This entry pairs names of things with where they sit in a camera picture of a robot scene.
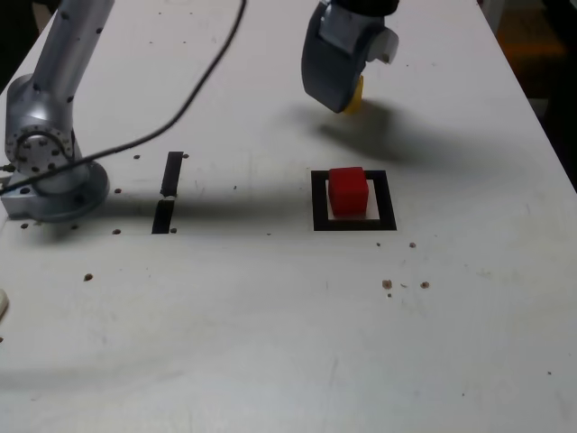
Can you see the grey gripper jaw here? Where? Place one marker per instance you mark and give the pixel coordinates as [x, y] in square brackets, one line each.
[384, 43]

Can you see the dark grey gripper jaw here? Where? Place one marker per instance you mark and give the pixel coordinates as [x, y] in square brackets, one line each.
[324, 72]

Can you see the yellow cube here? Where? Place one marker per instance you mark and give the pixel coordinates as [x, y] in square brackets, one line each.
[356, 97]

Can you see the red cube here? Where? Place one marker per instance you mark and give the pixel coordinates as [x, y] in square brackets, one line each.
[347, 194]

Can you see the black tape square outline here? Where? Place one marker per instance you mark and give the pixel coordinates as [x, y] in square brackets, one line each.
[317, 203]

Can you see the black tape strip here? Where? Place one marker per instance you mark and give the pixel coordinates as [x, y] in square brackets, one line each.
[171, 173]

